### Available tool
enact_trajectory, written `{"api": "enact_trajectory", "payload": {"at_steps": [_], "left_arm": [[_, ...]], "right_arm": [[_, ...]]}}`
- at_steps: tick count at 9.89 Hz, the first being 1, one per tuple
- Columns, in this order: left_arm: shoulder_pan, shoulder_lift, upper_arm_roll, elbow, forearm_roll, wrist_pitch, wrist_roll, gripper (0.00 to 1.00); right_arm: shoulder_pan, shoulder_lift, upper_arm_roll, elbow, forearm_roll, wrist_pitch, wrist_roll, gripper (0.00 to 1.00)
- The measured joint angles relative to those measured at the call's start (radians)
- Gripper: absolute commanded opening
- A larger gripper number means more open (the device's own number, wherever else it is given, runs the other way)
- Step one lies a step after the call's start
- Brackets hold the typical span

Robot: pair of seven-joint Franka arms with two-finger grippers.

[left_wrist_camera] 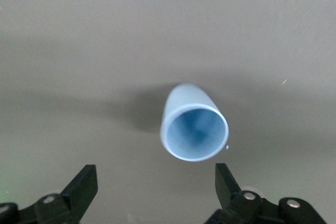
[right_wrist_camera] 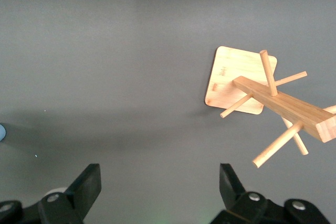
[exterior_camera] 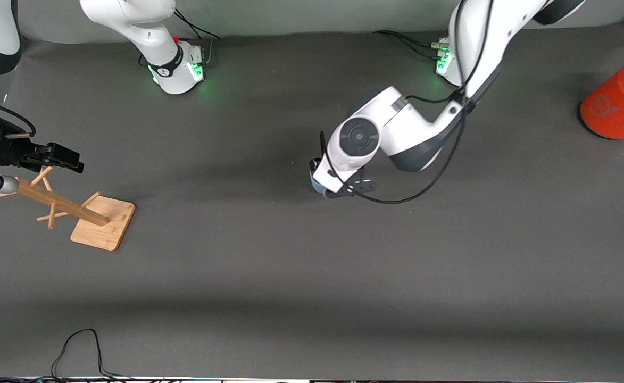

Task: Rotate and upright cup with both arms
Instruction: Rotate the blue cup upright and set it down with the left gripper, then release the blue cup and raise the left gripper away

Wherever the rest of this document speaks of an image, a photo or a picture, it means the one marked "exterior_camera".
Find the light blue cup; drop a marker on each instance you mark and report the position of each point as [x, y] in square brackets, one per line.
[317, 186]

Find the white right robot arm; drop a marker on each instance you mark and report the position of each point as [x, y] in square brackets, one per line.
[168, 58]

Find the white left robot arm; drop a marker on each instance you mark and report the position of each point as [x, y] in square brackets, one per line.
[397, 130]

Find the orange cylindrical can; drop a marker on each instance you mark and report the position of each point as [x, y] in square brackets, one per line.
[617, 106]

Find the wooden cup rack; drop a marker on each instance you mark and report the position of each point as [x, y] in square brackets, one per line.
[101, 226]

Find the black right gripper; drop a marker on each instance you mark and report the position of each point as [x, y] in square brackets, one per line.
[9, 151]

